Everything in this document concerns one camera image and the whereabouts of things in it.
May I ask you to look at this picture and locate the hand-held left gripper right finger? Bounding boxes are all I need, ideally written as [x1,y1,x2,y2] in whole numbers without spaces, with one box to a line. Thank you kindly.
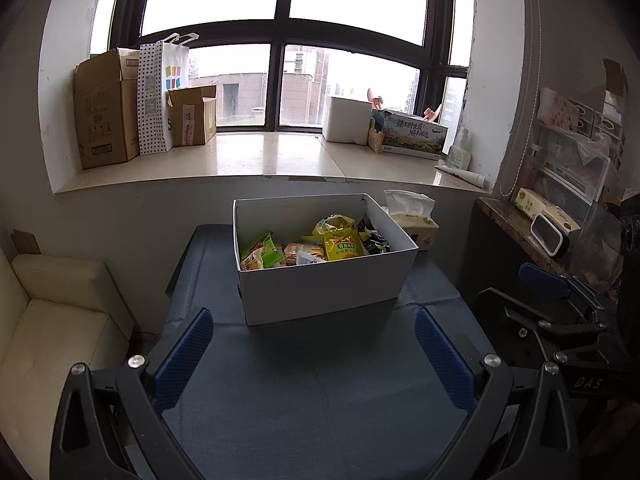
[415,307,583,480]

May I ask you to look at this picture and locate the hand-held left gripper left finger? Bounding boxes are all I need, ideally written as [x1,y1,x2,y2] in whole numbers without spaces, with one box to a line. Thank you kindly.
[49,307,215,480]

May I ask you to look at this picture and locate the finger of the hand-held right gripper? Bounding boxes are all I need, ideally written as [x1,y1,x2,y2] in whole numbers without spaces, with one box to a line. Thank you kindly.
[518,262,618,313]
[474,287,623,366]

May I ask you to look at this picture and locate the green printed snack packet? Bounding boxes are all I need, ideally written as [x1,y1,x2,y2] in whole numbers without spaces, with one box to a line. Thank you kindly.
[240,231,286,268]

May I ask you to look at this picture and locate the black yellow snack packet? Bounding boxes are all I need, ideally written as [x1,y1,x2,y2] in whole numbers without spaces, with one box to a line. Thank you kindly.
[357,215,391,256]

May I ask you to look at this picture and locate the white cardboard box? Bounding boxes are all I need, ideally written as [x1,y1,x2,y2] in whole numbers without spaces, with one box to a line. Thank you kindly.
[232,192,419,327]

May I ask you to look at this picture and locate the yellow green-label snack packet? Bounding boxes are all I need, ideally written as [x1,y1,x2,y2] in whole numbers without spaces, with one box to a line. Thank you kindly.
[322,230,367,262]

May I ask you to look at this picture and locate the beige brown snack packet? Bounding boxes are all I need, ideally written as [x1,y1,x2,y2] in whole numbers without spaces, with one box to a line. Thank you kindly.
[284,242,326,261]

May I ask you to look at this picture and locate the white black oval device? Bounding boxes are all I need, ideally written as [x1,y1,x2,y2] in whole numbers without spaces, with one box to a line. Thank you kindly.
[529,212,571,257]

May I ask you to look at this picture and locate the dark side cabinet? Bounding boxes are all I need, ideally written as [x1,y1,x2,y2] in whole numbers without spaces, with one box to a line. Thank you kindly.
[470,196,626,311]

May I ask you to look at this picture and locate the clear plastic bag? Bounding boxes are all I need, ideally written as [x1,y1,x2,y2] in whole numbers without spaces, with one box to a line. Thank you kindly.
[567,200,626,292]

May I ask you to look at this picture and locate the pale yellow tissue box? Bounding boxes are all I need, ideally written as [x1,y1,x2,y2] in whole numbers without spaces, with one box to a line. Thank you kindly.
[515,187,583,233]

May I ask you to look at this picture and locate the clear plastic drawer unit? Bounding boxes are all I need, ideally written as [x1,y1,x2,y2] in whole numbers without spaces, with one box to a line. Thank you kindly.
[530,95,626,208]

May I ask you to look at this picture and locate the cream sofa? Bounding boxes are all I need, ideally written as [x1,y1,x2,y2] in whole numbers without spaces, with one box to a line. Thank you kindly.
[0,247,136,441]

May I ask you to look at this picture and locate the white tube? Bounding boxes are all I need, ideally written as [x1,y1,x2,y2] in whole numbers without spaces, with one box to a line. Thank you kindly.
[434,159,488,190]

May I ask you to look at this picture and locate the soft tissue pack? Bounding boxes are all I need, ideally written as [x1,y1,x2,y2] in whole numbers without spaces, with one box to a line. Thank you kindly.
[384,189,440,251]

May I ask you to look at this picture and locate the white bottle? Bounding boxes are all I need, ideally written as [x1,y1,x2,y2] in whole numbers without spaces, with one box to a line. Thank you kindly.
[446,127,472,171]

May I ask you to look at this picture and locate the floral packet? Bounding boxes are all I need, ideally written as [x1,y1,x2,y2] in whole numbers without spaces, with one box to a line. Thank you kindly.
[537,86,583,132]

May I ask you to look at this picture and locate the cardboard scrap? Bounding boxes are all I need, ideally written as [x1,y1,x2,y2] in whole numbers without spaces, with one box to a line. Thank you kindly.
[11,229,42,257]

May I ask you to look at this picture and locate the landscape printed box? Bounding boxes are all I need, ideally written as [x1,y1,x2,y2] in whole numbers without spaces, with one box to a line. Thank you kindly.
[380,109,448,161]

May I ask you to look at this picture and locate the stone windowsill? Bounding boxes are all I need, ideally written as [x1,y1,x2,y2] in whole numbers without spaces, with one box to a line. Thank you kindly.
[52,130,496,196]

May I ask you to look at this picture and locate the small brown holder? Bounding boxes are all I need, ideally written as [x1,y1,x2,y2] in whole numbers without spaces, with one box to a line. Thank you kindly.
[367,112,385,153]

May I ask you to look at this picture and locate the small open cardboard box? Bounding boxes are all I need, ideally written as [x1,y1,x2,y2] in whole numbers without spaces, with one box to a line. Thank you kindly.
[166,85,218,147]

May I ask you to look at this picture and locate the polka dot paper bag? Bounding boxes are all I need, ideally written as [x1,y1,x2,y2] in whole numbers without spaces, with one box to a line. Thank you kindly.
[137,42,173,156]

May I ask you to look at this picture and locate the plain white box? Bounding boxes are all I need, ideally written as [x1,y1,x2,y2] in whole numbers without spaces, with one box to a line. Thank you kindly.
[321,95,375,145]

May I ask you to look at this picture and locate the large brown cardboard box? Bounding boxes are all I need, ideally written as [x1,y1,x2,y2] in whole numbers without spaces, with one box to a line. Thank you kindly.
[74,47,142,170]

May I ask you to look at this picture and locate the white bag with coloured squares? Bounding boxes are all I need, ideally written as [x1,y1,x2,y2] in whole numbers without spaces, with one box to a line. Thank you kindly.
[155,32,201,133]

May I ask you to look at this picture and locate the white wall cord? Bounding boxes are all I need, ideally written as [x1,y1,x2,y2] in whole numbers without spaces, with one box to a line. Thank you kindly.
[495,0,547,199]

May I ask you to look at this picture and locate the dark window frame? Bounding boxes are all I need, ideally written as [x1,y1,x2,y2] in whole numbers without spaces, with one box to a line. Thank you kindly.
[107,0,476,133]

